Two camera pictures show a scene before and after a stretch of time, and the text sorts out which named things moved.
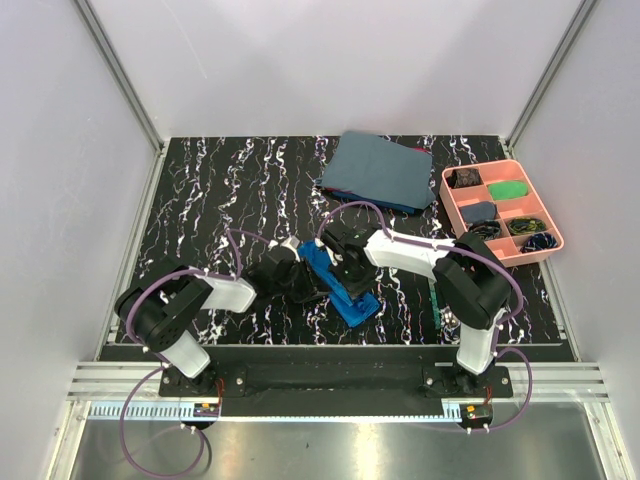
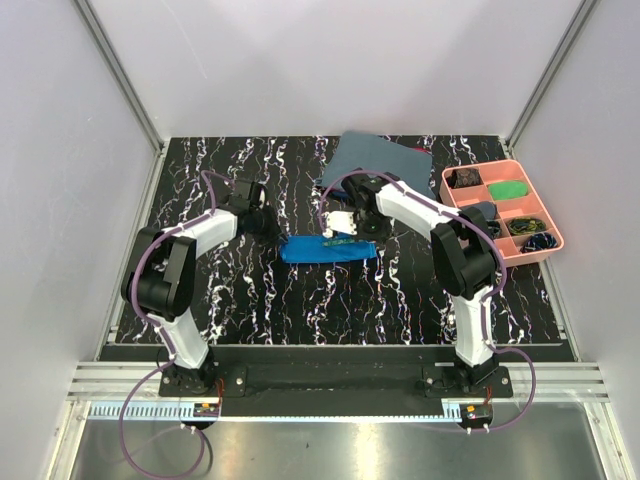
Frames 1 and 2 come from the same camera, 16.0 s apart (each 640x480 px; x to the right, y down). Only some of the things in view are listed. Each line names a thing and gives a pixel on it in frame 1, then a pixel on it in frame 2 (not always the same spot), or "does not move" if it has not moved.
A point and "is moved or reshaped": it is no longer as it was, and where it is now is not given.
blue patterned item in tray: (538, 242) does not move
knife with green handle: (432, 286) is moved or reshaped
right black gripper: (363, 285) → (383, 234)
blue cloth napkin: (353, 309) is moved or reshaped
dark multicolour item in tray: (486, 229) does not move
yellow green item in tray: (525, 225) does not move
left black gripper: (309, 291) → (274, 231)
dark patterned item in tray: (462, 177) does not move
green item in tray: (508, 189) does not move
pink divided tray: (498, 203) does not move
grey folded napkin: (378, 167) does not move
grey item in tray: (477, 212) does not move
